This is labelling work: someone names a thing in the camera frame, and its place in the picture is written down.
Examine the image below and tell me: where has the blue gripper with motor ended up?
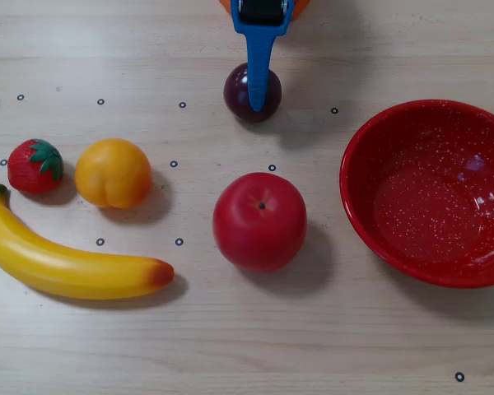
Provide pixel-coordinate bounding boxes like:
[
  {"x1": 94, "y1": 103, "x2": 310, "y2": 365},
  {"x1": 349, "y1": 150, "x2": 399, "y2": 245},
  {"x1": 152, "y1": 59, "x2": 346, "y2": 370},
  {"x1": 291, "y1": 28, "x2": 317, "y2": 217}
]
[{"x1": 230, "y1": 0, "x2": 294, "y2": 113}]

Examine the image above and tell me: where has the dark purple plum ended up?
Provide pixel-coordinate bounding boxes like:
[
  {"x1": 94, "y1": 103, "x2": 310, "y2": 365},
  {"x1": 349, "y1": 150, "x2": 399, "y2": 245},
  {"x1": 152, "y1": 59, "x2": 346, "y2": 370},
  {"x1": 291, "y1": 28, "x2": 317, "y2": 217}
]
[{"x1": 223, "y1": 62, "x2": 282, "y2": 123}]

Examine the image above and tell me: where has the red speckled enamel bowl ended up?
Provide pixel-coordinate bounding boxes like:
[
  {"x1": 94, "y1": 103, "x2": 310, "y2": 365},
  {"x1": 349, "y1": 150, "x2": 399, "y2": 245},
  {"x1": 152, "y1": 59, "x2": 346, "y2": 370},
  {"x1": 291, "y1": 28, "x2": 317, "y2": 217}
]
[{"x1": 339, "y1": 99, "x2": 494, "y2": 289}]

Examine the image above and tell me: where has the red apple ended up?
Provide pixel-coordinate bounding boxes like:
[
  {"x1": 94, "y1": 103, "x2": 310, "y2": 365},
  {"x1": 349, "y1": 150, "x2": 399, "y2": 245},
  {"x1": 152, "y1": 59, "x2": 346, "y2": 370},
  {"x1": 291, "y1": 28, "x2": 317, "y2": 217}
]
[{"x1": 212, "y1": 171, "x2": 308, "y2": 274}]

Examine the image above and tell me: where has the yellow orange peach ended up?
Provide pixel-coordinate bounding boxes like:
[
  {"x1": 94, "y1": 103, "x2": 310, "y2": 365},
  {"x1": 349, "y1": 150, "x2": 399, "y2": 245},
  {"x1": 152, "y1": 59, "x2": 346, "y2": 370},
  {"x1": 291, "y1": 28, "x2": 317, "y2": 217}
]
[{"x1": 74, "y1": 137, "x2": 153, "y2": 210}]

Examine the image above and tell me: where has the red strawberry with green leaves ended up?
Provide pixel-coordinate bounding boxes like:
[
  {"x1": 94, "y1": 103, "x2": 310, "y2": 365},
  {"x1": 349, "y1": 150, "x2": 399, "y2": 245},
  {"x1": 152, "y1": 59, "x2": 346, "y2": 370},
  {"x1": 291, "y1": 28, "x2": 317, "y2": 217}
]
[{"x1": 7, "y1": 138, "x2": 65, "y2": 195}]

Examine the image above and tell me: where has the yellow banana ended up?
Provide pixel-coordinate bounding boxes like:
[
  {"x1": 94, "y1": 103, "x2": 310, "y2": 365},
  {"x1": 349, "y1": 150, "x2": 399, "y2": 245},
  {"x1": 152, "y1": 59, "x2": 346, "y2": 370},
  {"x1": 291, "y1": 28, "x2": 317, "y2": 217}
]
[{"x1": 0, "y1": 183, "x2": 175, "y2": 301}]

